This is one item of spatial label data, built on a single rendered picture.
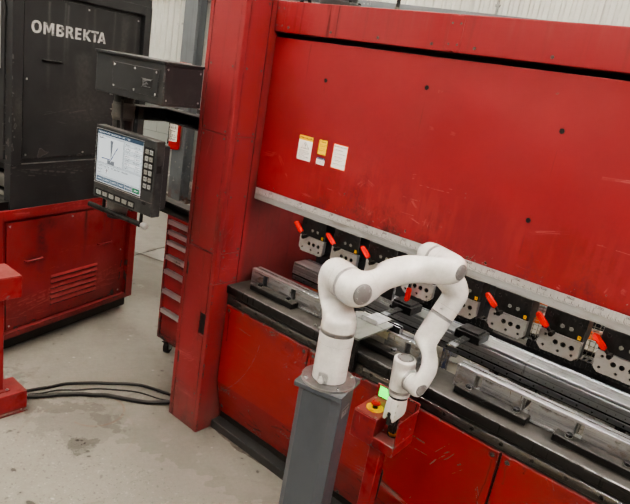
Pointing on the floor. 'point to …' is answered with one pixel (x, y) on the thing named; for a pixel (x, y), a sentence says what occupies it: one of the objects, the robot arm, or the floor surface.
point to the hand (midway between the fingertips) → (392, 427)
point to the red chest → (172, 281)
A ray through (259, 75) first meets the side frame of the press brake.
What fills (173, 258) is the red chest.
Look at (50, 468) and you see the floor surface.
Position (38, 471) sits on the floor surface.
